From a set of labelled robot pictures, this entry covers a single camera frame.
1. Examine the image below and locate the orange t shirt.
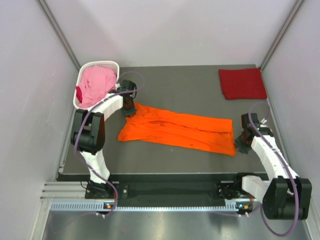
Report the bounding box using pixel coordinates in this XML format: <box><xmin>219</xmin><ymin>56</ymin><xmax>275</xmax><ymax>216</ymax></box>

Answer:
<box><xmin>117</xmin><ymin>103</ymin><xmax>236</xmax><ymax>157</ymax></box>

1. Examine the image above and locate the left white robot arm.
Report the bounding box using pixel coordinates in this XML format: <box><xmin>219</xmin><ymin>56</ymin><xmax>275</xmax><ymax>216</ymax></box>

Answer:
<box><xmin>70</xmin><ymin>79</ymin><xmax>137</xmax><ymax>199</ymax></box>

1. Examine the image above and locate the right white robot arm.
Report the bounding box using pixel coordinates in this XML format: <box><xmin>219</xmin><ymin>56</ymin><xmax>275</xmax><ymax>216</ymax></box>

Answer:
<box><xmin>233</xmin><ymin>113</ymin><xmax>312</xmax><ymax>220</ymax></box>

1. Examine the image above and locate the pink t shirt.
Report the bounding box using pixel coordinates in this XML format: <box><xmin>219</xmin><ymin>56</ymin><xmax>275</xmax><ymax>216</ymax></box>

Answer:
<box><xmin>77</xmin><ymin>65</ymin><xmax>117</xmax><ymax>109</ymax></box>

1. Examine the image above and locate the white plastic laundry basket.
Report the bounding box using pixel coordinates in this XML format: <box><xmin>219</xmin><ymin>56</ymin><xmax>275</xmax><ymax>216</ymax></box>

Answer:
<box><xmin>73</xmin><ymin>60</ymin><xmax>120</xmax><ymax>110</ymax></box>

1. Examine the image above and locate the folded red t shirt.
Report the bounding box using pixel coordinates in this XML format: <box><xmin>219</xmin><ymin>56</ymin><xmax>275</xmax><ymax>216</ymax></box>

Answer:
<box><xmin>218</xmin><ymin>68</ymin><xmax>267</xmax><ymax>100</ymax></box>

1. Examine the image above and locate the dark red cloth in basket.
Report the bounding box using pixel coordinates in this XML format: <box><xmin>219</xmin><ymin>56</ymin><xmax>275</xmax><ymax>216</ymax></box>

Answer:
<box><xmin>75</xmin><ymin>86</ymin><xmax>83</xmax><ymax>103</ymax></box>

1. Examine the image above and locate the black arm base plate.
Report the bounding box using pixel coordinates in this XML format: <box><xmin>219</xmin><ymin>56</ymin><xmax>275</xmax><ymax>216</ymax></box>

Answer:
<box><xmin>110</xmin><ymin>173</ymin><xmax>250</xmax><ymax>201</ymax></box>

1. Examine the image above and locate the aluminium frame rail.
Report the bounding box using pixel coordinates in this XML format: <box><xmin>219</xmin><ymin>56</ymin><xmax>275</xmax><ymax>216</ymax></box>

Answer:
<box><xmin>39</xmin><ymin>179</ymin><xmax>313</xmax><ymax>201</ymax></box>

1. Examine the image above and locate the grey slotted cable duct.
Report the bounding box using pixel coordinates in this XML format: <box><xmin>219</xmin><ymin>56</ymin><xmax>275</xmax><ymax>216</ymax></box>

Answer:
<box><xmin>51</xmin><ymin>201</ymin><xmax>253</xmax><ymax>212</ymax></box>

